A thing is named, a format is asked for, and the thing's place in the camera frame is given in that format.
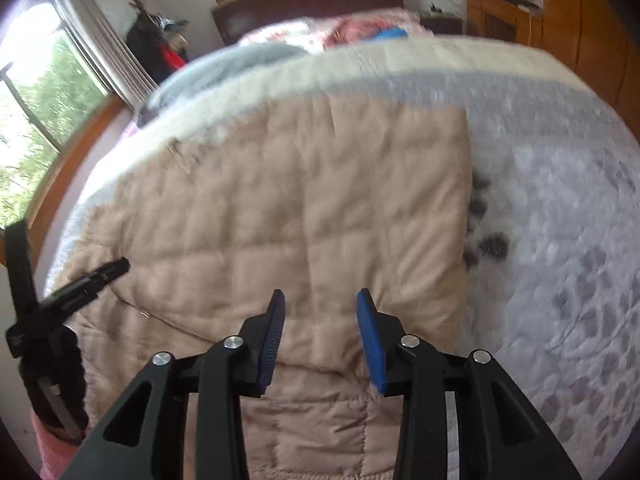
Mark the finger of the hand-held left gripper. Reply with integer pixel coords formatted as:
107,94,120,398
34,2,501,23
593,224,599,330
4,220,38,311
6,257,132,358

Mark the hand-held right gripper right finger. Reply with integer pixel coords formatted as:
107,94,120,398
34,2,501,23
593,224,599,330
355,288,583,480

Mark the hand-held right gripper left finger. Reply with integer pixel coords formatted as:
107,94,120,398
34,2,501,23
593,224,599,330
60,289,287,480

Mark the beige quilted jacket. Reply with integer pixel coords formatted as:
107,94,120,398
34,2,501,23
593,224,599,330
47,95,476,480

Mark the person's pink clothing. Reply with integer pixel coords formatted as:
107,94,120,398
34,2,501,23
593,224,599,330
29,410,76,480

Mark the large wood-framed window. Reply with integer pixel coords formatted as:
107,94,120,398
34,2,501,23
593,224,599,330
0,2,126,231

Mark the white striped curtain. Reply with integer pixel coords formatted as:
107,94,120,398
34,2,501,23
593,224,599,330
50,0,157,111

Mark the red hanging item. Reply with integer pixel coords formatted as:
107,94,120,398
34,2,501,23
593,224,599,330
160,45,189,72

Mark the grey floral bed blanket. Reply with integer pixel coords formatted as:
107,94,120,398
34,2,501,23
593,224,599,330
40,37,640,480

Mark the grey-blue pillow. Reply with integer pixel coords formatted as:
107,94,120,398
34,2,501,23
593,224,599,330
135,42,311,126

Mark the wooden coat rack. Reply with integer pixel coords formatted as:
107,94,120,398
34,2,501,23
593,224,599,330
127,0,153,28

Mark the floral pink pillow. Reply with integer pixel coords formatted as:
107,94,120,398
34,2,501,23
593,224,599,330
237,7,426,53

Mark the dark nightstand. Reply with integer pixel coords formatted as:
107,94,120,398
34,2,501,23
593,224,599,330
420,12,466,37

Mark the dark wooden headboard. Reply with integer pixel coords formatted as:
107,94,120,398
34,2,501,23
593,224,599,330
210,0,406,46

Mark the wooden cabinet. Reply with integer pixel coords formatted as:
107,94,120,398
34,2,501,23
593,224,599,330
462,0,546,52

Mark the wooden wardrobe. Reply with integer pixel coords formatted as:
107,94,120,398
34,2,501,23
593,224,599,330
537,0,640,126

